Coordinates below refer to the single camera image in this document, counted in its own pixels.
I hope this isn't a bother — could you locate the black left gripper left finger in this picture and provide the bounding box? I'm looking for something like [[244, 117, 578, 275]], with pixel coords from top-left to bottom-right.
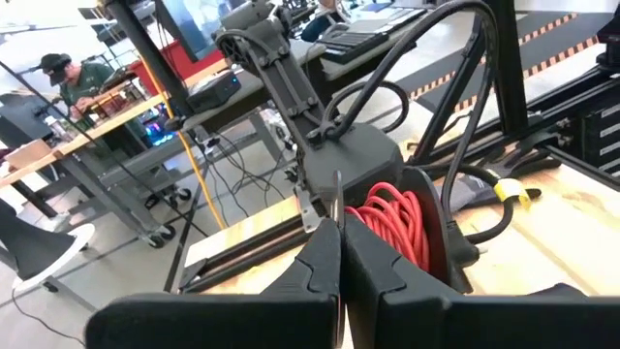
[[85, 217, 343, 349]]

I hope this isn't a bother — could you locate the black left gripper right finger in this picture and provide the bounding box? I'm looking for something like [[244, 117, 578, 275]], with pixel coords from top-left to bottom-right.
[[342, 215, 620, 349]]

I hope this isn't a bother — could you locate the black spool one tape strip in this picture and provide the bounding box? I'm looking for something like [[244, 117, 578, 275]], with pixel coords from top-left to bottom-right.
[[331, 167, 451, 285]]

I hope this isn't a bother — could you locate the thin red cord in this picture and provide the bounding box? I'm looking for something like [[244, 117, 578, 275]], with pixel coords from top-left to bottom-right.
[[344, 181, 431, 272]]

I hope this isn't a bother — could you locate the wooden rolling workbench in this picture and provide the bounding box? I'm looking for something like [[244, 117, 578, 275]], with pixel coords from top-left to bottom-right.
[[0, 57, 233, 249]]

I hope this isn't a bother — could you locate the black mini computer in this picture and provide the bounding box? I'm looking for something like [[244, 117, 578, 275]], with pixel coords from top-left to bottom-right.
[[186, 71, 242, 113]]

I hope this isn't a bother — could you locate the red storage tote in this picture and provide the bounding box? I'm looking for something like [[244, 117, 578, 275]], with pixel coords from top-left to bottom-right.
[[128, 38, 227, 96]]

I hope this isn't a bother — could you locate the black side desk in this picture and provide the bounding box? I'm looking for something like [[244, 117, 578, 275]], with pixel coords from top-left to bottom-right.
[[164, 9, 427, 195]]

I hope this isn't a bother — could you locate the person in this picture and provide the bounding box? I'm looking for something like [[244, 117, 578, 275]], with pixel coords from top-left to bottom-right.
[[38, 51, 149, 161]]

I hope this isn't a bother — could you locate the black keyboard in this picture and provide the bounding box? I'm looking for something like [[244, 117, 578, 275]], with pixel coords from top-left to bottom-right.
[[317, 31, 389, 65]]

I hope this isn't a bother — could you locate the black monitor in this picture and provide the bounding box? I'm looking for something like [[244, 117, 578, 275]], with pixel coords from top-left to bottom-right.
[[154, 0, 243, 64]]

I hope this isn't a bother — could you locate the black striped floor mat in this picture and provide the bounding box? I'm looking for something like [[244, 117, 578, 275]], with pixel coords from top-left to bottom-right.
[[411, 12, 602, 112]]

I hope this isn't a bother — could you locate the yellow extension cord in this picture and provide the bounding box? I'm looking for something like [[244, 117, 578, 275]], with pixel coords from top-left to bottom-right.
[[139, 57, 229, 232]]

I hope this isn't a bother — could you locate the round pedestal stand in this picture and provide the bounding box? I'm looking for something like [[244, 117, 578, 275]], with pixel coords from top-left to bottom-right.
[[12, 222, 98, 311]]

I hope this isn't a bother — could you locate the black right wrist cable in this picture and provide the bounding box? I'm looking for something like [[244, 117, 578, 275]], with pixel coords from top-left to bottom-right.
[[322, 0, 517, 292]]

